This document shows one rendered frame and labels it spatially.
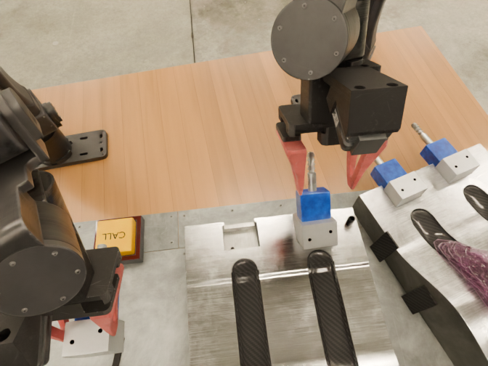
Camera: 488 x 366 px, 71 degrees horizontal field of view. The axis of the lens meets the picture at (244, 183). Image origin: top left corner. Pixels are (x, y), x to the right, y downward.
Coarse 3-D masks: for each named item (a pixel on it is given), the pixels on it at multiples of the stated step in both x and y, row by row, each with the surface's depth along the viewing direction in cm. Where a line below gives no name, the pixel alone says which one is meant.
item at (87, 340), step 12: (72, 324) 38; (84, 324) 38; (120, 324) 42; (72, 336) 38; (84, 336) 38; (96, 336) 38; (108, 336) 38; (120, 336) 41; (72, 348) 37; (84, 348) 37; (96, 348) 37; (108, 348) 37; (120, 348) 41
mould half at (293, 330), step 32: (288, 224) 51; (352, 224) 51; (192, 256) 49; (224, 256) 49; (256, 256) 49; (288, 256) 49; (352, 256) 49; (192, 288) 47; (224, 288) 47; (288, 288) 47; (352, 288) 47; (192, 320) 45; (224, 320) 45; (288, 320) 45; (352, 320) 45; (384, 320) 45; (192, 352) 44; (224, 352) 44; (288, 352) 44; (320, 352) 43; (384, 352) 43
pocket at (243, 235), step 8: (232, 224) 53; (240, 224) 53; (248, 224) 53; (256, 224) 52; (224, 232) 54; (232, 232) 54; (240, 232) 54; (248, 232) 54; (256, 232) 54; (224, 240) 53; (232, 240) 53; (240, 240) 53; (248, 240) 53; (256, 240) 53; (224, 248) 52; (232, 248) 53
